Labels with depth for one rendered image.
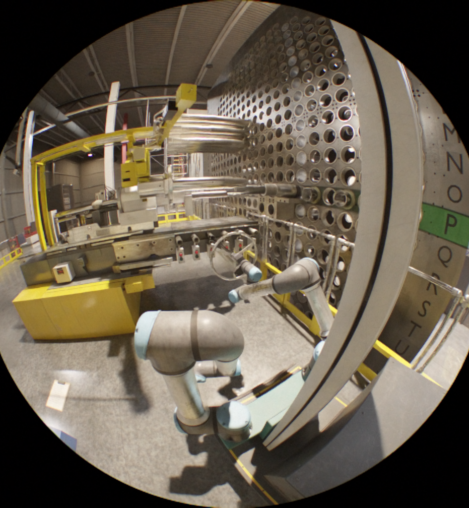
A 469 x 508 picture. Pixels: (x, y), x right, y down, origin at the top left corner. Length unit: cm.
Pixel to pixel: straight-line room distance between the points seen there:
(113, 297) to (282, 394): 161
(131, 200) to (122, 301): 102
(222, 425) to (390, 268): 63
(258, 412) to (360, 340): 75
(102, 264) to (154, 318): 185
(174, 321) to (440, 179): 214
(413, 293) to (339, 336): 197
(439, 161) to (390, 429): 197
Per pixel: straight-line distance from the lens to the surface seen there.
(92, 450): 168
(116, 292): 183
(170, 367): 41
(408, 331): 237
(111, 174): 885
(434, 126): 221
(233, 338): 38
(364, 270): 19
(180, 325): 36
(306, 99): 319
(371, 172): 19
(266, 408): 94
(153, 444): 146
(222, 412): 68
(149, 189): 167
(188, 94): 125
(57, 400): 204
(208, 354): 37
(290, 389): 100
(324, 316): 92
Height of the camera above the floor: 135
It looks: 21 degrees down
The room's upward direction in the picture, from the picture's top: 1 degrees counter-clockwise
